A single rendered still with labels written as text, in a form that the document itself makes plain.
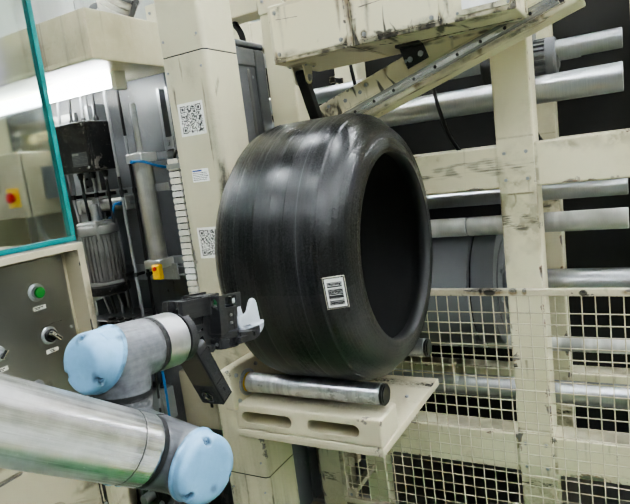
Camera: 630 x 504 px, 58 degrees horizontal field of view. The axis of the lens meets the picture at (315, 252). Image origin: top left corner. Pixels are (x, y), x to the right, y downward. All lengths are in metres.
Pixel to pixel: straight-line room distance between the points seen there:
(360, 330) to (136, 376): 0.48
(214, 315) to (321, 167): 0.35
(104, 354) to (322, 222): 0.47
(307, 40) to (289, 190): 0.57
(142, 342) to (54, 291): 0.68
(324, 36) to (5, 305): 0.95
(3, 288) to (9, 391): 0.80
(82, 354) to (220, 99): 0.80
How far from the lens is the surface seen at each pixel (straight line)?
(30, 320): 1.38
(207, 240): 1.39
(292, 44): 1.54
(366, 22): 1.45
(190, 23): 1.40
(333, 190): 1.03
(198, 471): 0.64
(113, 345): 0.72
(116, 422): 0.60
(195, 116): 1.38
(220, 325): 0.85
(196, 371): 0.87
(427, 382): 1.49
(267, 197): 1.07
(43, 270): 1.39
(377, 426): 1.18
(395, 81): 1.56
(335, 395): 1.22
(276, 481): 1.57
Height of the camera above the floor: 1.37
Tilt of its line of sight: 9 degrees down
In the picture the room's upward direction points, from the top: 7 degrees counter-clockwise
